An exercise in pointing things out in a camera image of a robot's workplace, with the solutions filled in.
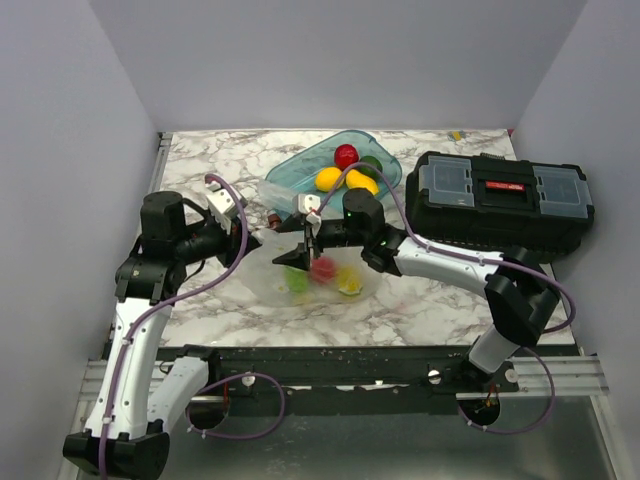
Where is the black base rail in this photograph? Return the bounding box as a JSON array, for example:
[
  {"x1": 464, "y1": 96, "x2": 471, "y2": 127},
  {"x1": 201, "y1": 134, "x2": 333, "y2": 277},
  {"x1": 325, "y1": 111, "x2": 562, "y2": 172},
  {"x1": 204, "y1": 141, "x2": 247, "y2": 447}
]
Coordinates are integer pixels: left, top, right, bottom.
[{"x1": 194, "y1": 346, "x2": 518, "y2": 417}]

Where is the teal plastic container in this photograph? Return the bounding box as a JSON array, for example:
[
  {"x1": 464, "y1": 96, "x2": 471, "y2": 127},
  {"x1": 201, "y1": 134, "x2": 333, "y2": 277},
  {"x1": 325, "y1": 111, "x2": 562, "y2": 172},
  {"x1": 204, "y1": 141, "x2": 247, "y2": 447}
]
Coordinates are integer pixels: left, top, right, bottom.
[{"x1": 258, "y1": 130, "x2": 402, "y2": 217}]

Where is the red fake apple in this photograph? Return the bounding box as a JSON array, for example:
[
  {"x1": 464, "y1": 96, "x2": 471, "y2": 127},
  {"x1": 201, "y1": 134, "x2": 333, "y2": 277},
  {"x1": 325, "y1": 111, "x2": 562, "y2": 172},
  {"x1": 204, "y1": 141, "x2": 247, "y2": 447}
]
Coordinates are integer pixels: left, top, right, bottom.
[
  {"x1": 333, "y1": 144, "x2": 360, "y2": 171},
  {"x1": 309, "y1": 256, "x2": 337, "y2": 285}
]

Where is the aluminium frame rail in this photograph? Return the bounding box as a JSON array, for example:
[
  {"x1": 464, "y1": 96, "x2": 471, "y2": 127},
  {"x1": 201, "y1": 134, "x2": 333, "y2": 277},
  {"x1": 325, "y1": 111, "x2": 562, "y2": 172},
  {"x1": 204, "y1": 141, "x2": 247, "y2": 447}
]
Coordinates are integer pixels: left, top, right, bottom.
[{"x1": 79, "y1": 356, "x2": 609, "y2": 402}]

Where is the green fake lime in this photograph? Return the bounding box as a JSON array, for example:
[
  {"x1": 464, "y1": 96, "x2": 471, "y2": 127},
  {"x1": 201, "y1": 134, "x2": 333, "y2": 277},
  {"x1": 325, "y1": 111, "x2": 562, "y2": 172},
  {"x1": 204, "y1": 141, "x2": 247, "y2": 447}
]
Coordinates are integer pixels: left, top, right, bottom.
[{"x1": 357, "y1": 155, "x2": 383, "y2": 181}]

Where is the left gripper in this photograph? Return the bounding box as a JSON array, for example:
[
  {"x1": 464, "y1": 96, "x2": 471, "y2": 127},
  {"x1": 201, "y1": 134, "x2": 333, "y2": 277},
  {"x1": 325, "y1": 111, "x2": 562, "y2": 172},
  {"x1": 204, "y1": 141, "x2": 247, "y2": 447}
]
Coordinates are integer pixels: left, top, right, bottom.
[{"x1": 176, "y1": 213, "x2": 264, "y2": 270}]

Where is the yellow-green fake starfruit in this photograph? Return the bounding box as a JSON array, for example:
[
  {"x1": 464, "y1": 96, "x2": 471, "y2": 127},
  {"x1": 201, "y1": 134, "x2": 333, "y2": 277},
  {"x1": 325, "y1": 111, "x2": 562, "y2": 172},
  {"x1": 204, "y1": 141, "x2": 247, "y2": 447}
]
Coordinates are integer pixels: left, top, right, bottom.
[{"x1": 335, "y1": 267, "x2": 362, "y2": 296}]

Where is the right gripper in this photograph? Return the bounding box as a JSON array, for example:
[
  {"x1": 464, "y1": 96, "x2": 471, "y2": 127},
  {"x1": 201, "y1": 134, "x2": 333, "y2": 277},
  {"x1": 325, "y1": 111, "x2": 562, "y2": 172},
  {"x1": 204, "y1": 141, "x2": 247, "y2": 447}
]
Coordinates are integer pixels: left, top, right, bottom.
[{"x1": 272, "y1": 215, "x2": 367, "y2": 272}]

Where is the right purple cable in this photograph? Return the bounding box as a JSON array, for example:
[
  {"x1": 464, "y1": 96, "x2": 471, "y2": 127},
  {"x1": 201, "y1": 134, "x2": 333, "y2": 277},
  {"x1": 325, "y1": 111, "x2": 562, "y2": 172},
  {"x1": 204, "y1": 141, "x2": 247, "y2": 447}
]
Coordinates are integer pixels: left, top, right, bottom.
[{"x1": 309, "y1": 161, "x2": 577, "y2": 436}]

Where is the black toolbox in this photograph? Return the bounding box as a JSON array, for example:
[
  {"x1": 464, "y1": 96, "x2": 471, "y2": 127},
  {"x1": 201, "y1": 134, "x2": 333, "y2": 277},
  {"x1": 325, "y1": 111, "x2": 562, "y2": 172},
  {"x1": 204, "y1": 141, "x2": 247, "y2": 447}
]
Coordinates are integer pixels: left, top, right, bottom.
[{"x1": 405, "y1": 151, "x2": 595, "y2": 263}]

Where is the clear plastic lemon-print bag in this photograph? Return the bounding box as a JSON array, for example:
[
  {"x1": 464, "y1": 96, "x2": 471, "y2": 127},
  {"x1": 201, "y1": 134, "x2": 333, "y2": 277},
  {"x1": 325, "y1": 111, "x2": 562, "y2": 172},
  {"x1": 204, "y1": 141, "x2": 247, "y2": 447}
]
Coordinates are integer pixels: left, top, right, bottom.
[{"x1": 237, "y1": 180, "x2": 382, "y2": 307}]

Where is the yellow fake lemon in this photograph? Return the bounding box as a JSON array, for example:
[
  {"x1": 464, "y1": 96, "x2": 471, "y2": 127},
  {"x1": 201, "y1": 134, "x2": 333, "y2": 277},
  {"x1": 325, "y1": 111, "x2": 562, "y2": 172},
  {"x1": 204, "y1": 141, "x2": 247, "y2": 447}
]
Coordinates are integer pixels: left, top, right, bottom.
[{"x1": 314, "y1": 167, "x2": 344, "y2": 192}]

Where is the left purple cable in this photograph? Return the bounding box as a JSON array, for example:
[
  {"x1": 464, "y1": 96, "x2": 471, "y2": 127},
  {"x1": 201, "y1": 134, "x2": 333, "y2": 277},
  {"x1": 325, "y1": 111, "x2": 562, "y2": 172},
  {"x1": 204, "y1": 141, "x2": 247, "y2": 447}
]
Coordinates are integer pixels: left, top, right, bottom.
[{"x1": 98, "y1": 173, "x2": 288, "y2": 480}]

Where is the red fake apple back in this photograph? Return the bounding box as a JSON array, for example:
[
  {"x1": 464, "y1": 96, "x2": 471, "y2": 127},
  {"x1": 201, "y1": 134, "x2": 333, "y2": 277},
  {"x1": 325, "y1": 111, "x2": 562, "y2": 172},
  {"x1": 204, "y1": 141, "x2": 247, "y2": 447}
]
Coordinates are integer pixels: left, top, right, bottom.
[{"x1": 333, "y1": 144, "x2": 360, "y2": 171}]

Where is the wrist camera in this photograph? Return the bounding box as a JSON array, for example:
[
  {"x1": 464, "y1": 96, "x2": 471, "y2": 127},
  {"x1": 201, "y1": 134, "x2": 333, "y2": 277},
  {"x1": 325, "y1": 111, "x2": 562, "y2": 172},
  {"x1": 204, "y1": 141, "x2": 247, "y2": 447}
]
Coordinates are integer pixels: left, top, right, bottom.
[
  {"x1": 205, "y1": 179, "x2": 247, "y2": 234},
  {"x1": 293, "y1": 193, "x2": 321, "y2": 225}
]

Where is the yellow fake mango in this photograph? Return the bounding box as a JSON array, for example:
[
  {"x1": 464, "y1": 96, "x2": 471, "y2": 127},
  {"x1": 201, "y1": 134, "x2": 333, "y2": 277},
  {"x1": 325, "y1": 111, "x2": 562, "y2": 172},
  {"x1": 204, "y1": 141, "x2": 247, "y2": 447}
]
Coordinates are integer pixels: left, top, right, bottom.
[{"x1": 345, "y1": 169, "x2": 379, "y2": 195}]

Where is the brown toy faucet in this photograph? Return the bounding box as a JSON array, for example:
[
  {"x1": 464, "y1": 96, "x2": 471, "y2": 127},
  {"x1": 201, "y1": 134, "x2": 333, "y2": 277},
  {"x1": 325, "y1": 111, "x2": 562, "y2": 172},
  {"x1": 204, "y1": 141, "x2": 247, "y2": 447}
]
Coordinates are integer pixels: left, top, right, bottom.
[{"x1": 267, "y1": 213, "x2": 282, "y2": 228}]

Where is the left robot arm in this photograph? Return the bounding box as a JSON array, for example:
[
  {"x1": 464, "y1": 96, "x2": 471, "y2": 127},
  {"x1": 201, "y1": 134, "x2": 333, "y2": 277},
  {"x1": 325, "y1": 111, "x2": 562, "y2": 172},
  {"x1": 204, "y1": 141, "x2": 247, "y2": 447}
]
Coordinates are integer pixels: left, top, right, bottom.
[{"x1": 63, "y1": 187, "x2": 259, "y2": 479}]

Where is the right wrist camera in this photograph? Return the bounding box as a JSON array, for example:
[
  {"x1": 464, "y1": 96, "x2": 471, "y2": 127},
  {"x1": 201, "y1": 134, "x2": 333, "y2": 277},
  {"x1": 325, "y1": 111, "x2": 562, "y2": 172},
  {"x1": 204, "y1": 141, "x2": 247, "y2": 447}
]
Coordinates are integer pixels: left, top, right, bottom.
[{"x1": 293, "y1": 193, "x2": 321, "y2": 225}]

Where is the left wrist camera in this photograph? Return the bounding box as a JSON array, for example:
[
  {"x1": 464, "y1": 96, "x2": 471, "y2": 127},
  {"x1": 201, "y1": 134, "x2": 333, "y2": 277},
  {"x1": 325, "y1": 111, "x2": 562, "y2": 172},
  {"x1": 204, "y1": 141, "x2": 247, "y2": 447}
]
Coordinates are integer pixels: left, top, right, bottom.
[{"x1": 205, "y1": 179, "x2": 247, "y2": 234}]

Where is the red fake apple front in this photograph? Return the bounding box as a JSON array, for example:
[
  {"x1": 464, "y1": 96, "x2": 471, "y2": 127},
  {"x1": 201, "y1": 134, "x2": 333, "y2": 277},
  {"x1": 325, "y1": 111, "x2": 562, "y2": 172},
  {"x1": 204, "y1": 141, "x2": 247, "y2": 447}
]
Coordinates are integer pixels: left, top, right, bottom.
[{"x1": 309, "y1": 256, "x2": 337, "y2": 285}]

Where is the purple cable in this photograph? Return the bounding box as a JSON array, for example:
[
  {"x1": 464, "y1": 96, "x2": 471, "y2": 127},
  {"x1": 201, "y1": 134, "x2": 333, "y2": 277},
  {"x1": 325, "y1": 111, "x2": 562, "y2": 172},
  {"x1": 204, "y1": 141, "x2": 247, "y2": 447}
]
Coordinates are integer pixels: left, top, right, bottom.
[
  {"x1": 309, "y1": 161, "x2": 577, "y2": 436},
  {"x1": 98, "y1": 173, "x2": 288, "y2": 480}
]

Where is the green fake leaf fruit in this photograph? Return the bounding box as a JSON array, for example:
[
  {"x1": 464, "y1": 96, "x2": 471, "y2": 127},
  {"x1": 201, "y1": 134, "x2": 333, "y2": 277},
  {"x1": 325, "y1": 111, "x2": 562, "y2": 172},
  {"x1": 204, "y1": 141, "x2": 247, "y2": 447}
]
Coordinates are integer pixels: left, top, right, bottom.
[{"x1": 284, "y1": 267, "x2": 309, "y2": 294}]

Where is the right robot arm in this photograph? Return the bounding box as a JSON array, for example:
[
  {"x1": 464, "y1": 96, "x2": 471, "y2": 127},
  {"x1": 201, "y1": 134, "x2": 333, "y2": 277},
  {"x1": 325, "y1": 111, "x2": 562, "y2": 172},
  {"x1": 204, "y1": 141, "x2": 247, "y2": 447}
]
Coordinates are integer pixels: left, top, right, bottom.
[{"x1": 272, "y1": 188, "x2": 560, "y2": 392}]

